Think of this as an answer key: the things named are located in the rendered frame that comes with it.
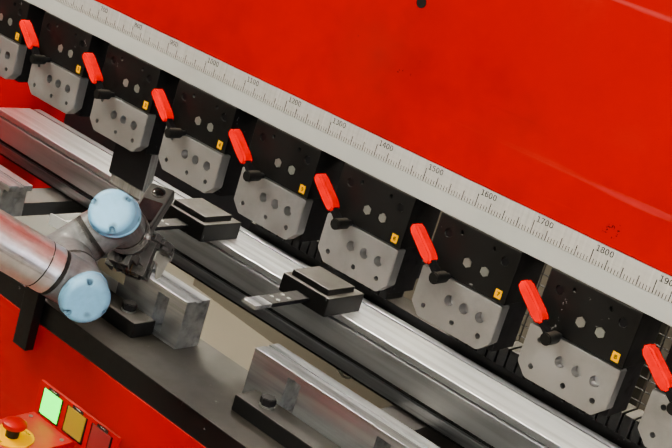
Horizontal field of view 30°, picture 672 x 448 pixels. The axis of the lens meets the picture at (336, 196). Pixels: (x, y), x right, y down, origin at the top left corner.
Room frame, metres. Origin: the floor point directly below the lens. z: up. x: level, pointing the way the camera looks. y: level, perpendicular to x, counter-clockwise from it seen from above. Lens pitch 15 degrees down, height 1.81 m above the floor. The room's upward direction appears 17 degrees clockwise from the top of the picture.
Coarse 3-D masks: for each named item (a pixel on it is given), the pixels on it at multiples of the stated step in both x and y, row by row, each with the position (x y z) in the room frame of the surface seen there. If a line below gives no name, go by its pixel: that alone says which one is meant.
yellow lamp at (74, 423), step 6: (72, 408) 1.85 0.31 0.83; (66, 414) 1.86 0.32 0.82; (72, 414) 1.85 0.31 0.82; (78, 414) 1.84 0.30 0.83; (66, 420) 1.86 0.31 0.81; (72, 420) 1.85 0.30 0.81; (78, 420) 1.84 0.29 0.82; (84, 420) 1.83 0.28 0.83; (66, 426) 1.85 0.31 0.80; (72, 426) 1.85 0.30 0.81; (78, 426) 1.84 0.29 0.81; (66, 432) 1.85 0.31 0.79; (72, 432) 1.84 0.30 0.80; (78, 432) 1.84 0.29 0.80; (78, 438) 1.84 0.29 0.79
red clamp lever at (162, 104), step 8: (152, 96) 2.15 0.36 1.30; (160, 96) 2.15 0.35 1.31; (160, 104) 2.14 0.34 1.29; (168, 104) 2.15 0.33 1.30; (160, 112) 2.13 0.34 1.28; (168, 112) 2.14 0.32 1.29; (168, 120) 2.13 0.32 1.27; (168, 128) 2.11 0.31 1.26; (176, 128) 2.13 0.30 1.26; (168, 136) 2.11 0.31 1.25; (176, 136) 2.12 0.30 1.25
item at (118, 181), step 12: (120, 156) 2.28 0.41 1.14; (132, 156) 2.26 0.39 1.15; (144, 156) 2.24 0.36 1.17; (156, 156) 2.24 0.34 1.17; (120, 168) 2.27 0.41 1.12; (132, 168) 2.25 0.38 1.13; (144, 168) 2.24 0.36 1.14; (120, 180) 2.28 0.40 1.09; (132, 180) 2.25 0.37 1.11; (144, 180) 2.23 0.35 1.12; (132, 192) 2.26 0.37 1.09; (144, 192) 2.24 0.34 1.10
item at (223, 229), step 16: (176, 208) 2.44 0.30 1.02; (192, 208) 2.43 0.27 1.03; (208, 208) 2.46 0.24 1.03; (160, 224) 2.36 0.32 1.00; (176, 224) 2.39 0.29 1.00; (192, 224) 2.41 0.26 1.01; (208, 224) 2.40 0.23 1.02; (224, 224) 2.44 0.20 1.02; (240, 224) 2.47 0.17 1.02; (208, 240) 2.41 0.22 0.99
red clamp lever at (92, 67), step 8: (88, 56) 2.27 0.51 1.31; (88, 64) 2.26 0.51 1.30; (96, 64) 2.27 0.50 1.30; (88, 72) 2.26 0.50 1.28; (96, 72) 2.25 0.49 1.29; (96, 80) 2.25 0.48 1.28; (96, 88) 2.24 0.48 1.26; (104, 88) 2.25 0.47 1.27; (96, 96) 2.23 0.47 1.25; (104, 96) 2.23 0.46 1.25; (112, 96) 2.26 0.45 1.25
